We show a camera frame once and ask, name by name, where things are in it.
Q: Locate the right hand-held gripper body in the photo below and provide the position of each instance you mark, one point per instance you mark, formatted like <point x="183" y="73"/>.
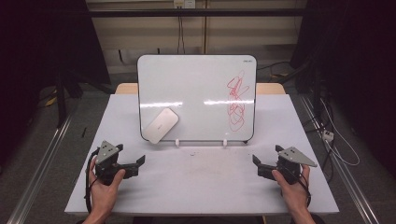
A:
<point x="292" y="158"/>

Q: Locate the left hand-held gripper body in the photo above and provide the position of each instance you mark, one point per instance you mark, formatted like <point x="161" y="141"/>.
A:
<point x="106" y="155"/>

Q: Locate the white rectangular whiteboard eraser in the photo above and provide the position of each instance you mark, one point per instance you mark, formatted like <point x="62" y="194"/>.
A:
<point x="162" y="124"/>

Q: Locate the person's right hand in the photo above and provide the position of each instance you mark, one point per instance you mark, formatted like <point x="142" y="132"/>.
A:
<point x="295" y="194"/>

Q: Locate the person's left hand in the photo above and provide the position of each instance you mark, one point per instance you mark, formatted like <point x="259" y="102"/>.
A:
<point x="102" y="196"/>

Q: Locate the white whiteboard stand hook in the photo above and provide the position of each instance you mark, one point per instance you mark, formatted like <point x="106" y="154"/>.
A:
<point x="224" y="142"/>
<point x="177" y="142"/>

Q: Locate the white power strip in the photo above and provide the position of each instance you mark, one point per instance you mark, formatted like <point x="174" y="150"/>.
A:
<point x="328" y="135"/>

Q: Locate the white table cover sheet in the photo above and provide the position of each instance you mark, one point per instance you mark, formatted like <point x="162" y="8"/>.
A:
<point x="199" y="180"/>

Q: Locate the wooden table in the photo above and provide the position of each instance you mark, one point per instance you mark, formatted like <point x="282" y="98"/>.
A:
<point x="271" y="88"/>

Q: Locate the black metal stand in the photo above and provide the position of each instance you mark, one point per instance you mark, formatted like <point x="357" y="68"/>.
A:
<point x="61" y="99"/>

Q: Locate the white whiteboard with black rim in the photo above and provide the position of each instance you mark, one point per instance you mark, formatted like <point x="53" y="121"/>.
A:
<point x="193" y="81"/>

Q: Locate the black curtain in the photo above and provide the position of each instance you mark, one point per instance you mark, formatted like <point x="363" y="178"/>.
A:
<point x="358" y="62"/>
<point x="37" y="46"/>

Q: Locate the black horizontal bar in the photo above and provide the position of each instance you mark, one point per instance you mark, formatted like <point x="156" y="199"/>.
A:
<point x="193" y="12"/>

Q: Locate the aluminium floor rail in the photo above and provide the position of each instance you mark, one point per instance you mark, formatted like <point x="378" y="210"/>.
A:
<point x="40" y="168"/>
<point x="345" y="174"/>

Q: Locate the white wall outlet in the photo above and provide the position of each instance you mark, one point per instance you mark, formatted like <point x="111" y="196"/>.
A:
<point x="184" y="3"/>

